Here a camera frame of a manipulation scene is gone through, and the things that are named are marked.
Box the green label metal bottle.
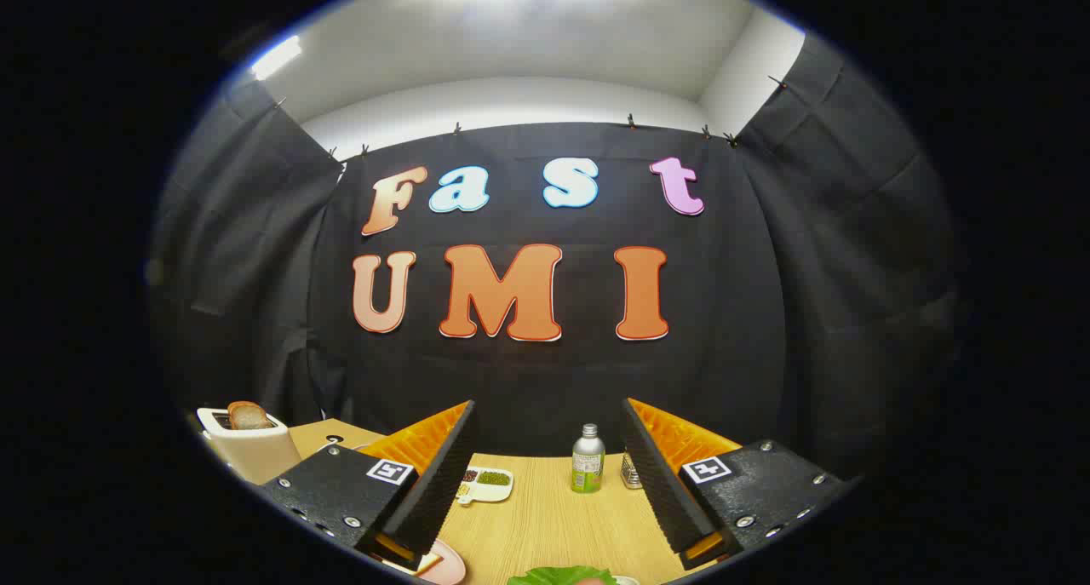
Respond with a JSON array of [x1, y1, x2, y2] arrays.
[[571, 424, 606, 494]]

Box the black backdrop cloth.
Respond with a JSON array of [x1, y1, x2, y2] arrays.
[[149, 32, 967, 484]]

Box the green lettuce leaf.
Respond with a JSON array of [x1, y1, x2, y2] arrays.
[[508, 566, 621, 585]]

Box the pink plate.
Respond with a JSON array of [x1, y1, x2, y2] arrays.
[[417, 541, 468, 585]]

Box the brown-crust bread slice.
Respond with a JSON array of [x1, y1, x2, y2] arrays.
[[227, 401, 275, 431]]

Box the small ceiling light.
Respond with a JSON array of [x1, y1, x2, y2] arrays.
[[250, 36, 303, 81]]

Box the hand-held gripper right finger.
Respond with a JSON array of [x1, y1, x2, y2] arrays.
[[620, 398, 861, 571]]

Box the white divided dish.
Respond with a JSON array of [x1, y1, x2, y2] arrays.
[[457, 467, 515, 507]]

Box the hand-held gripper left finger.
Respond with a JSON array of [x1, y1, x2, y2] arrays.
[[260, 399, 478, 573]]

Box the white toaster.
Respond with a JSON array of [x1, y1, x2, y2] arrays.
[[197, 406, 302, 485]]

